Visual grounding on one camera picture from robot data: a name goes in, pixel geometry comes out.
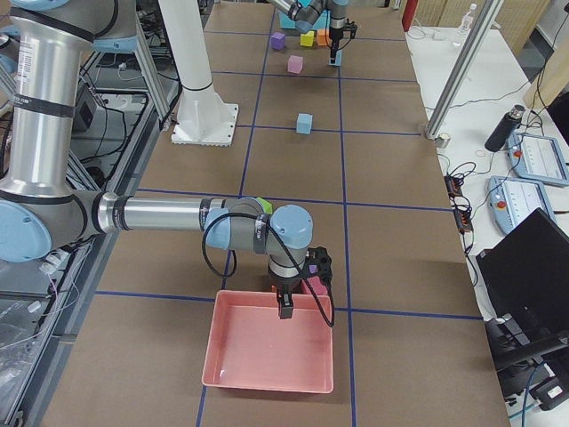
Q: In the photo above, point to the teach pendant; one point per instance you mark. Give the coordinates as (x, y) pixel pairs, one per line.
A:
(538, 158)
(511, 200)

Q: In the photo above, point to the pink plastic bin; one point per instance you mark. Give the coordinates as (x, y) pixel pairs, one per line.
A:
(250, 347)

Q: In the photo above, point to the light pink foam block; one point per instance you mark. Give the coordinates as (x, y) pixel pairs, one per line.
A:
(295, 64)

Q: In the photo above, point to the magenta foam block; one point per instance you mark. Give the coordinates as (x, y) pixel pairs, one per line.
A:
(317, 285)

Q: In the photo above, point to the black water bottle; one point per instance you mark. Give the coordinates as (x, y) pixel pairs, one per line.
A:
(507, 125)

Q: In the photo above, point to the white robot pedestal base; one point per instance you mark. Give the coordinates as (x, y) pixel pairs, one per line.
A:
(203, 118)

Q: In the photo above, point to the yellow foam block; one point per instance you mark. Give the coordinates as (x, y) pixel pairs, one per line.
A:
(307, 39)

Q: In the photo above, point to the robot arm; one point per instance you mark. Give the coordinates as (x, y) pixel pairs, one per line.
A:
(313, 10)
(41, 212)

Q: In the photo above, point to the aluminium frame post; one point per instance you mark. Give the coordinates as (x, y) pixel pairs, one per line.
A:
(467, 55)

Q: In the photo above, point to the orange foam block left side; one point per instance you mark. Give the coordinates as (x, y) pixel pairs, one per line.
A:
(323, 38)

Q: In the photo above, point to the purple foam block left side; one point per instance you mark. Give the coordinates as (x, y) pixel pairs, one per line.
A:
(277, 41)

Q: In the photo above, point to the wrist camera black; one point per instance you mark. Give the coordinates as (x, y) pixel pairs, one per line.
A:
(319, 256)
(351, 28)

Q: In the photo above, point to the teach pendant near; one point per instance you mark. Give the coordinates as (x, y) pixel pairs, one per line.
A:
(511, 200)

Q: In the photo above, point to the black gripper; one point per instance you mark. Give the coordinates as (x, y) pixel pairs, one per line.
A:
(333, 35)
(284, 283)

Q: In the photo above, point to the teach pendant far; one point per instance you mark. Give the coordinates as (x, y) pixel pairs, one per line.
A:
(538, 158)

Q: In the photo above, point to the black power strip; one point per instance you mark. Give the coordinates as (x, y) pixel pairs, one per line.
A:
(461, 206)

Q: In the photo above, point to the black laptop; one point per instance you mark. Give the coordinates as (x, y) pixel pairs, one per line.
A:
(527, 272)

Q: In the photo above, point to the teal plastic bin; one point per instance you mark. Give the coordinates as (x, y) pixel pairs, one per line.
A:
(287, 23)

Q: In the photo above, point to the light blue block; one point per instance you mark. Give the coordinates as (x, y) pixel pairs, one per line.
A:
(304, 123)
(336, 60)

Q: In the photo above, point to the small metal cylinder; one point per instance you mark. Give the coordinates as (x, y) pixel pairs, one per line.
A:
(442, 140)

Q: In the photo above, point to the green foam block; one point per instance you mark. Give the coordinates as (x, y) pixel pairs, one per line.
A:
(267, 207)

